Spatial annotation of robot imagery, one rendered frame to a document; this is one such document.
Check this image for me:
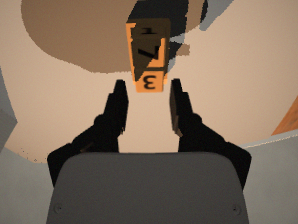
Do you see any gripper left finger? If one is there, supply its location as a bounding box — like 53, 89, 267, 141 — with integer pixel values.
47, 79, 129, 187

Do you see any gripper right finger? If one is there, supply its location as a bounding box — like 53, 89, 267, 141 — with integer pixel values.
169, 78, 252, 191

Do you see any orange digit cube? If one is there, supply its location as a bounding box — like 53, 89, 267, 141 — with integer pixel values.
134, 66, 164, 93
130, 27, 166, 67

